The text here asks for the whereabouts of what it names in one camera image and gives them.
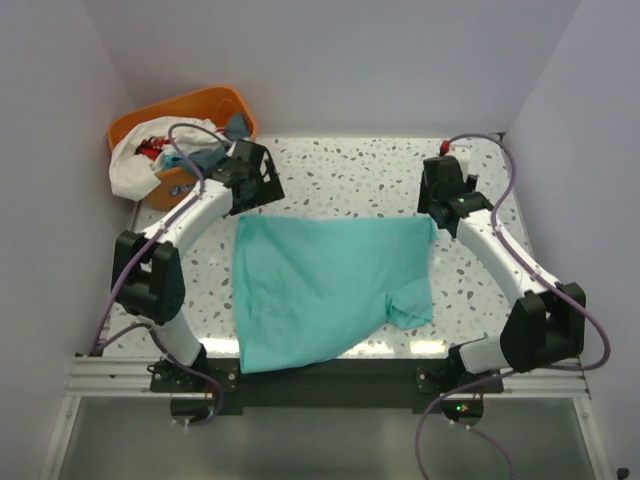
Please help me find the dark blue grey shirt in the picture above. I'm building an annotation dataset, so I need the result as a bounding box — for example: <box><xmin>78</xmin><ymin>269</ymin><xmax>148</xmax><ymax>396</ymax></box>
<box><xmin>188</xmin><ymin>113</ymin><xmax>250</xmax><ymax>176</ymax></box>

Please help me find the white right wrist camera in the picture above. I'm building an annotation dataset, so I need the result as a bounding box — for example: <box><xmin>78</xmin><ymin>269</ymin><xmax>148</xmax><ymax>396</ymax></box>
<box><xmin>437</xmin><ymin>140</ymin><xmax>471</xmax><ymax>182</ymax></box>

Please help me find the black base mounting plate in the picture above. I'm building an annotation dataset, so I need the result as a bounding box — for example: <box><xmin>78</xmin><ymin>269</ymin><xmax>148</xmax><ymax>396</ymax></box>
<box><xmin>147</xmin><ymin>358</ymin><xmax>489</xmax><ymax>418</ymax></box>

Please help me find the teal t shirt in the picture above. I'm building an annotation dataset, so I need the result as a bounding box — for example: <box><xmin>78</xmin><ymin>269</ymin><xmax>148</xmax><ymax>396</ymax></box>
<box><xmin>232</xmin><ymin>215</ymin><xmax>437</xmax><ymax>373</ymax></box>

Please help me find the white shirt in basket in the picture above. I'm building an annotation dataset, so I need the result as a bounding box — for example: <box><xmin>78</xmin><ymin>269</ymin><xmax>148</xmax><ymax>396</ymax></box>
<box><xmin>109</xmin><ymin>116</ymin><xmax>226</xmax><ymax>201</ymax></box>

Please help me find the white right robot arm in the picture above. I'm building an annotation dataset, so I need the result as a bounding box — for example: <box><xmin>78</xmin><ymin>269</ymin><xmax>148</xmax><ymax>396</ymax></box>
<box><xmin>417</xmin><ymin>156</ymin><xmax>586</xmax><ymax>393</ymax></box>

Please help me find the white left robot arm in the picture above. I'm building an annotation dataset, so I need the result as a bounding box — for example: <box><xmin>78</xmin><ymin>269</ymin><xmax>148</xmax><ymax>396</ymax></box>
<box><xmin>112</xmin><ymin>140</ymin><xmax>284</xmax><ymax>392</ymax></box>

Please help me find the aluminium frame rail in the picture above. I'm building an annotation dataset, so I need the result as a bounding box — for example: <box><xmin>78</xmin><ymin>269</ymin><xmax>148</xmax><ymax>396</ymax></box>
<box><xmin>64</xmin><ymin>319</ymin><xmax>211</xmax><ymax>399</ymax></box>

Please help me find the orange plastic laundry basket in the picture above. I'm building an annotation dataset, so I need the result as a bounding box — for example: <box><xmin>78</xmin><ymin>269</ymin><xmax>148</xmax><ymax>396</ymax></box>
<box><xmin>107</xmin><ymin>86</ymin><xmax>257</xmax><ymax>211</ymax></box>

